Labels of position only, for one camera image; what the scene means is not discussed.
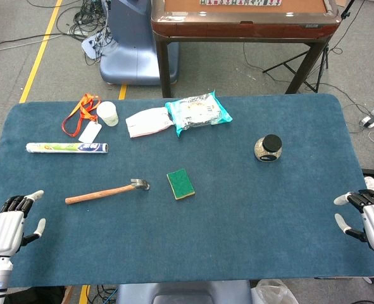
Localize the blue table mat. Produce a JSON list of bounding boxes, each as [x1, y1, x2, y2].
[[0, 93, 374, 288]]

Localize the teal plastic snack package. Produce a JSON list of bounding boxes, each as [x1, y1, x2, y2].
[[165, 90, 234, 138]]

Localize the brown mahjong table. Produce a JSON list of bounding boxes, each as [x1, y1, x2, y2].
[[151, 0, 342, 98]]

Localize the mahjong tiles showing faces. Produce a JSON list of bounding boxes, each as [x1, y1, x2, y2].
[[199, 0, 282, 6]]

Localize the own blue robot base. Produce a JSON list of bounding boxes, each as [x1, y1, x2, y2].
[[115, 280, 253, 304]]

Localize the glass jar black lid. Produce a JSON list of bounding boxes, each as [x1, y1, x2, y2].
[[254, 134, 283, 163]]

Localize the clear plastic bag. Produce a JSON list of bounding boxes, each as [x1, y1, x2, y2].
[[251, 279, 300, 304]]

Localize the black cable bundle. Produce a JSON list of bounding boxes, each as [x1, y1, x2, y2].
[[55, 0, 111, 66]]

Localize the wooden handle claw hammer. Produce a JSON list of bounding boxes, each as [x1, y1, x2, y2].
[[65, 178, 151, 205]]

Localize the white plastic cup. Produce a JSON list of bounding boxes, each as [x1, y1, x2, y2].
[[96, 101, 119, 127]]

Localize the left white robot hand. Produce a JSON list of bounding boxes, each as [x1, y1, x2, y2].
[[0, 189, 47, 258]]

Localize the pale blue power strip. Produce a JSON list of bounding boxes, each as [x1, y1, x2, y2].
[[80, 33, 111, 60]]

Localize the orange lanyard white badge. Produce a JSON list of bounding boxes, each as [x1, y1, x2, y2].
[[61, 93, 103, 144]]

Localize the white folded cloth pouch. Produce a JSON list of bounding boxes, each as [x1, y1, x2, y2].
[[125, 106, 174, 139]]

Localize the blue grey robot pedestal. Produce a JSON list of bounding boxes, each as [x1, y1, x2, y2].
[[99, 0, 180, 86]]

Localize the black tripod stand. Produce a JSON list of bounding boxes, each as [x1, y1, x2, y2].
[[262, 0, 357, 93]]

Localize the green yellow scouring sponge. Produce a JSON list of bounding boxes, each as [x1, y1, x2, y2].
[[166, 168, 196, 201]]

